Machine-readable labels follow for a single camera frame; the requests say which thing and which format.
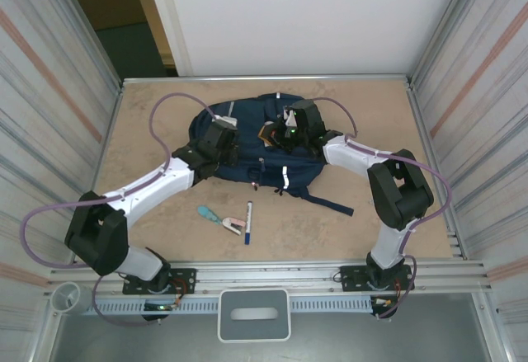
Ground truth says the grey box with white rim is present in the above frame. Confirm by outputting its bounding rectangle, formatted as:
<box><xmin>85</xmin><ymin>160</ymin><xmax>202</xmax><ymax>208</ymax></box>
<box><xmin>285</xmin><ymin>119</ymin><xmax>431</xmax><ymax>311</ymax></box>
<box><xmin>217</xmin><ymin>288</ymin><xmax>292</xmax><ymax>343</ymax></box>

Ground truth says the blue white marker pen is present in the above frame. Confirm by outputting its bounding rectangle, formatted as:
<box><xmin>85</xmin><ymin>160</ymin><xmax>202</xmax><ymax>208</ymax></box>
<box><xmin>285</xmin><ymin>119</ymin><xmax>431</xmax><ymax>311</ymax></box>
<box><xmin>243</xmin><ymin>200</ymin><xmax>255</xmax><ymax>246</ymax></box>

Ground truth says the white plastic tube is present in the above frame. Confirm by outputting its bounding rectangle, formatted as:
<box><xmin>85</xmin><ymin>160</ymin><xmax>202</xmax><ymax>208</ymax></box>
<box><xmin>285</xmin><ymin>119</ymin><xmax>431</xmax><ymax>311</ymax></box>
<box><xmin>51</xmin><ymin>282</ymin><xmax>90</xmax><ymax>313</ymax></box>

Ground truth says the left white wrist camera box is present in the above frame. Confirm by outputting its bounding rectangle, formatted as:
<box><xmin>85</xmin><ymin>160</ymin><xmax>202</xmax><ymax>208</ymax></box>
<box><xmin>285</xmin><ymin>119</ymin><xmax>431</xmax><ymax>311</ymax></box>
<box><xmin>212</xmin><ymin>115</ymin><xmax>239</xmax><ymax>130</ymax></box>

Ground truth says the short aluminium frame rail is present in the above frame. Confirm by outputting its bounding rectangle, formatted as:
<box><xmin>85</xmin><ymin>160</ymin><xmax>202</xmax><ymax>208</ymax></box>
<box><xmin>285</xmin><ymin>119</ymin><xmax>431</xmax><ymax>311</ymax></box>
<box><xmin>121</xmin><ymin>73</ymin><xmax>413</xmax><ymax>87</ymax></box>

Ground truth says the long aluminium mounting rail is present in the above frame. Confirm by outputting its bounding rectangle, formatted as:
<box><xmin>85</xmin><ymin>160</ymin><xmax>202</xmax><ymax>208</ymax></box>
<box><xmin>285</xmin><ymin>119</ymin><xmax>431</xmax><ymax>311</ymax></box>
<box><xmin>48</xmin><ymin>259</ymin><xmax>494</xmax><ymax>293</ymax></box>

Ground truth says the perforated grey cable duct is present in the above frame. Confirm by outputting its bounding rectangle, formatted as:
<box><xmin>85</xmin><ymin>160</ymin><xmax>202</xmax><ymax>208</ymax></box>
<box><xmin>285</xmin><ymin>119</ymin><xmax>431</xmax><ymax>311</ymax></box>
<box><xmin>88</xmin><ymin>298</ymin><xmax>399</xmax><ymax>314</ymax></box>

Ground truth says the pink white stapler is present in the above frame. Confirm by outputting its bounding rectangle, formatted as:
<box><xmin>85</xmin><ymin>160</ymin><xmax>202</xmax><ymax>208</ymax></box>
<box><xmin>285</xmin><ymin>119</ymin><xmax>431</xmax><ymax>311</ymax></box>
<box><xmin>220</xmin><ymin>214</ymin><xmax>248</xmax><ymax>237</ymax></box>

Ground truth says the navy blue backpack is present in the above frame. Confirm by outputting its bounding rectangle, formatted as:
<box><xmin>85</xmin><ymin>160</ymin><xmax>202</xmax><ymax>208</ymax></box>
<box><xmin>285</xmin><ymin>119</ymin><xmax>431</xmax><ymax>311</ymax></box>
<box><xmin>188</xmin><ymin>92</ymin><xmax>356</xmax><ymax>217</ymax></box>

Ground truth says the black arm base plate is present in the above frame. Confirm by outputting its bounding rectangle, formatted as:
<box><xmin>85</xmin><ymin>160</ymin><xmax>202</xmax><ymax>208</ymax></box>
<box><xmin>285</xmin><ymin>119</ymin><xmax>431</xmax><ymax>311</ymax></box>
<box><xmin>332</xmin><ymin>263</ymin><xmax>415</xmax><ymax>293</ymax></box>
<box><xmin>122</xmin><ymin>268</ymin><xmax>197</xmax><ymax>296</ymax></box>

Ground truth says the slotted aluminium side rail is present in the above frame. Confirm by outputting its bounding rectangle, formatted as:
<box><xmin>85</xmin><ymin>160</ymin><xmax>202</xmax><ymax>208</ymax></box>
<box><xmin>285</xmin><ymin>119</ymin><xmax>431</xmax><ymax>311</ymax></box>
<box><xmin>406</xmin><ymin>79</ymin><xmax>469</xmax><ymax>261</ymax></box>

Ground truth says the black controller board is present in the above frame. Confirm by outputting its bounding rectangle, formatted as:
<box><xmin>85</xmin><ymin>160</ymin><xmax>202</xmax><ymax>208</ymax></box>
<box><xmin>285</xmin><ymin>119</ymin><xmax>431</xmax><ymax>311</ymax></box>
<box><xmin>142</xmin><ymin>302</ymin><xmax>179</xmax><ymax>322</ymax></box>
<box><xmin>370</xmin><ymin>295</ymin><xmax>400</xmax><ymax>321</ymax></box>

